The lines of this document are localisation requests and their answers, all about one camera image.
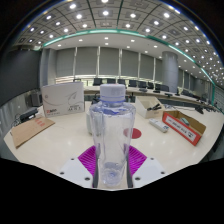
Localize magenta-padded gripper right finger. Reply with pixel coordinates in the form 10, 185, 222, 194
125, 145, 167, 189

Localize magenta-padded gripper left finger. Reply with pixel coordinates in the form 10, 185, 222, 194
58, 145, 100, 190

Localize clear plastic water bottle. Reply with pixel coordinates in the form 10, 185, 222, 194
88, 83, 137, 188

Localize flat round red coaster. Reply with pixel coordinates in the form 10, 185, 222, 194
131, 127, 143, 140

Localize white remote control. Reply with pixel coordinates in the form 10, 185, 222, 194
148, 117, 170, 134

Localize brown red-sided cardboard box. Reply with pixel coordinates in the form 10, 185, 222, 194
162, 110, 207, 147

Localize small white divided box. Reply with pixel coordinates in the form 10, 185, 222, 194
134, 96, 166, 120

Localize small teal block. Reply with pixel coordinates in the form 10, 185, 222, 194
179, 117, 191, 127

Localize black tool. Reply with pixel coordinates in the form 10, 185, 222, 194
146, 103, 162, 112

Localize flat brown cardboard piece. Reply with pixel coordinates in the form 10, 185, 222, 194
10, 115, 56, 149

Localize white printed paper box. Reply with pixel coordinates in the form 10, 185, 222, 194
40, 81, 86, 118

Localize black box device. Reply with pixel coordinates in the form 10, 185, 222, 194
19, 107, 39, 124

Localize ceiling lights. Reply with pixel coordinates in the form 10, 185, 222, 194
16, 0, 224, 88

